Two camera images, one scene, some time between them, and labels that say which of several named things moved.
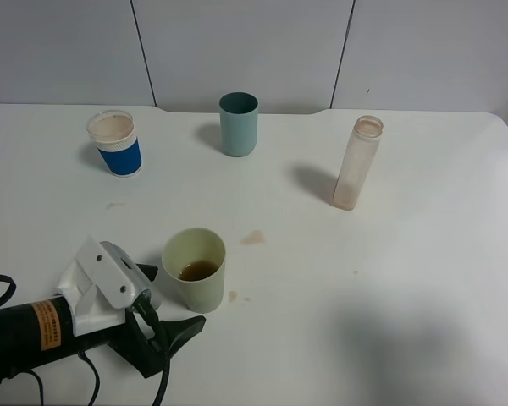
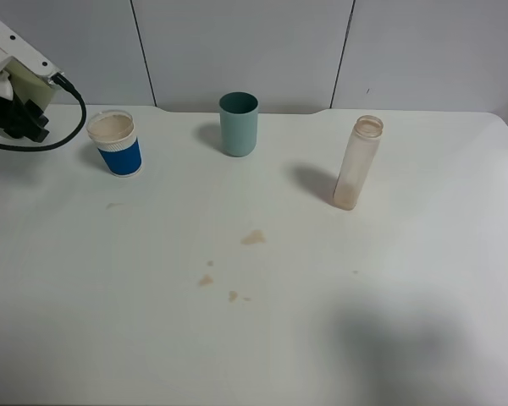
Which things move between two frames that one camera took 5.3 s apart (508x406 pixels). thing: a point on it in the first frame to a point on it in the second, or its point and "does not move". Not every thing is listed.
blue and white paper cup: x=115 y=137 does not move
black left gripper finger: x=176 y=333 to x=35 y=122
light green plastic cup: x=195 y=260 to x=30 y=86
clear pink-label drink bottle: x=357 y=162 does not move
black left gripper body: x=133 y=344 to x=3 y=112
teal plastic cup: x=239 y=112 does not move
